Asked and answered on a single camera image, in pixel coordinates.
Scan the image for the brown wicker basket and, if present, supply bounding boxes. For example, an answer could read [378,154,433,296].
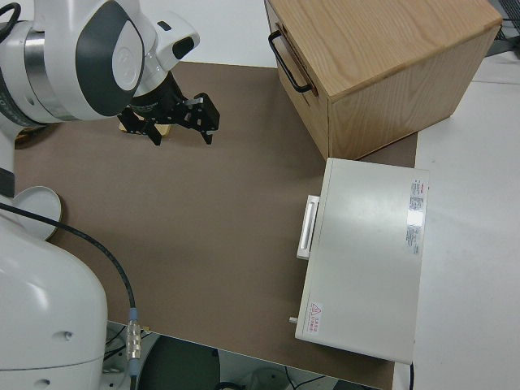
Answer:
[14,126,48,150]

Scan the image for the wooden mug stand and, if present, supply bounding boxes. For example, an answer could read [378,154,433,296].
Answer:
[119,115,172,138]

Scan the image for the black cable with metal connector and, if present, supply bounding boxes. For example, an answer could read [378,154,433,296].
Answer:
[0,201,143,390]

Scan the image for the brown table mat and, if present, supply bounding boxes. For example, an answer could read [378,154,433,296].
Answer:
[14,60,419,390]

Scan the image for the black wire shelf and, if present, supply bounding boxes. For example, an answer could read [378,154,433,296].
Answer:
[493,0,520,58]

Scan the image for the black drawer handle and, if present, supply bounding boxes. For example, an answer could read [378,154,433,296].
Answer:
[267,30,314,93]

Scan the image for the wooden drawer box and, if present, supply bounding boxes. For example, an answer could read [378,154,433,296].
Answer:
[263,0,503,162]

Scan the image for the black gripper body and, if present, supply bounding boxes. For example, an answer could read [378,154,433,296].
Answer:
[128,71,192,125]

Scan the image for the white toaster oven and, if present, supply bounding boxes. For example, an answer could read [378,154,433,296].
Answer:
[287,157,431,363]

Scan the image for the gray plate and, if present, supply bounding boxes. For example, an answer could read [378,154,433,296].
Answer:
[14,185,63,241]

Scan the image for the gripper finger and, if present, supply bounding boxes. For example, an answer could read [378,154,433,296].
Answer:
[116,106,164,148]
[172,92,221,146]

